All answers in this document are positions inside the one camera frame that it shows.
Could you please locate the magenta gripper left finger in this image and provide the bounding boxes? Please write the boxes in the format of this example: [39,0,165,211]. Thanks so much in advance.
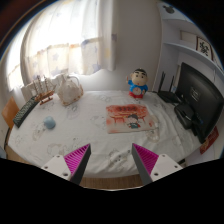
[42,144,91,185]

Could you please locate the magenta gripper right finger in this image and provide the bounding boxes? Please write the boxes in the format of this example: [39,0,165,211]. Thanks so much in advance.
[132,143,182,185]

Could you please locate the light blue round mouse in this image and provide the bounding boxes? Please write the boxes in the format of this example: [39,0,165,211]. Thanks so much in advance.
[44,116,56,129]

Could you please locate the red cartoon mouse pad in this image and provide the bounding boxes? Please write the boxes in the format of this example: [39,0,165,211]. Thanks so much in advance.
[106,104,157,134]

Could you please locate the white printed tablecloth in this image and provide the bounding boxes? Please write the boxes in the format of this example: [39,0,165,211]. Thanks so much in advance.
[9,91,200,178]

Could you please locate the red packet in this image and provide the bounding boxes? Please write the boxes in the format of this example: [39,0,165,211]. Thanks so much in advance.
[200,127,219,154]

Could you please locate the black keyboard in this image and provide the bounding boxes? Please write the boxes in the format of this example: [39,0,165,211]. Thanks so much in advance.
[13,97,38,128]

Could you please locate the black wifi router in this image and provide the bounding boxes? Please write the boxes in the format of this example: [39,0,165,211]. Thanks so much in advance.
[157,72,180,103]

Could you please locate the white woven handbag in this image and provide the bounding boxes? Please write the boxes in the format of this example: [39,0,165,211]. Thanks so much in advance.
[57,75,84,106]

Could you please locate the orange wooden chair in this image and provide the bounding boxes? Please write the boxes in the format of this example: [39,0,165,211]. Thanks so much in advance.
[1,97,19,145]

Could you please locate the cartoon boy figurine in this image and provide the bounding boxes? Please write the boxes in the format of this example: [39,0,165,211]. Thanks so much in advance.
[126,68,148,99]

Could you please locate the black computer monitor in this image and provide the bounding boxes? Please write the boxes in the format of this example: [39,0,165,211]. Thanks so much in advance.
[175,63,224,143]

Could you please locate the white star-patterned curtain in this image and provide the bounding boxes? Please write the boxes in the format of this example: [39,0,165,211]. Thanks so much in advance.
[5,0,117,90]

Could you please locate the framed calligraphy picture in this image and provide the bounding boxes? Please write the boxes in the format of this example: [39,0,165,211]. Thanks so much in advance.
[196,36,213,60]

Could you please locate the white wall shelf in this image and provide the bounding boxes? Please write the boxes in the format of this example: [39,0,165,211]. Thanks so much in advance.
[153,2,224,96]

